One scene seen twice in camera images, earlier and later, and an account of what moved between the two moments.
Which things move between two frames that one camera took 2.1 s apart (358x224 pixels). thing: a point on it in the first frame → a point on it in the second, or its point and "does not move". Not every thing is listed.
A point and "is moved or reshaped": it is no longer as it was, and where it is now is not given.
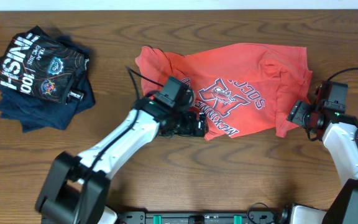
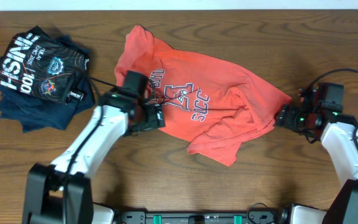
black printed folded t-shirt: (32, 65) does not move
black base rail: (253, 217) does not move
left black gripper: (189, 130) → (156, 119)
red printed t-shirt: (235, 87) is moved or reshaped
